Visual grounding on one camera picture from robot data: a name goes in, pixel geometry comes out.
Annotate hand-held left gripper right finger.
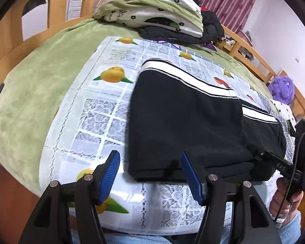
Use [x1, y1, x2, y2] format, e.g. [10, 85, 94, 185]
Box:
[181, 151, 282, 244]

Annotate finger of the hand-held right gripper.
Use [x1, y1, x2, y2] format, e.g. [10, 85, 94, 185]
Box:
[254, 149, 277, 169]

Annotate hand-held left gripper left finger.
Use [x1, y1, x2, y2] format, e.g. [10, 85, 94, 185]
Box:
[18, 150, 121, 244]

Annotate black pants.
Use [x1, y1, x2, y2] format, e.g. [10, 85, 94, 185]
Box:
[126, 58, 288, 183]

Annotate person's right forearm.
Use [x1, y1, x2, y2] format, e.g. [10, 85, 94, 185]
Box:
[274, 210, 303, 244]

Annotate person's right hand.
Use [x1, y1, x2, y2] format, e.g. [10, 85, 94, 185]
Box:
[269, 177, 304, 220]

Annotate white floral pillow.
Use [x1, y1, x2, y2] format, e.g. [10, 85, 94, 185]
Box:
[272, 99, 299, 138]

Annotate fruit print plastic tablecloth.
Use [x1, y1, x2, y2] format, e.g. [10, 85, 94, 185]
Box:
[39, 36, 295, 234]

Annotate person's light blue clothing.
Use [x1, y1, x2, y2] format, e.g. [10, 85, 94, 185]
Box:
[71, 230, 199, 244]

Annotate purple plush toy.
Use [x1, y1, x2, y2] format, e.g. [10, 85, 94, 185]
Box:
[267, 76, 295, 105]

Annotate green blanket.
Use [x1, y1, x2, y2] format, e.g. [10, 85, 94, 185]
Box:
[0, 15, 277, 196]

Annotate black jacket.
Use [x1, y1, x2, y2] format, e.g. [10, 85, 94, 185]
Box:
[137, 10, 225, 46]

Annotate dark red curtain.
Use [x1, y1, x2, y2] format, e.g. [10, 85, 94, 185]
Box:
[189, 0, 262, 35]

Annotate folded white floral quilt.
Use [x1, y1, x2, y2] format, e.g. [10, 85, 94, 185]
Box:
[93, 0, 204, 38]

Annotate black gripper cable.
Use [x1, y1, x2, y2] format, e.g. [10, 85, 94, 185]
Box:
[274, 132, 305, 223]

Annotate wooden bed frame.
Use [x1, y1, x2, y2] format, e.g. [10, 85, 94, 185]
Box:
[0, 0, 305, 244]

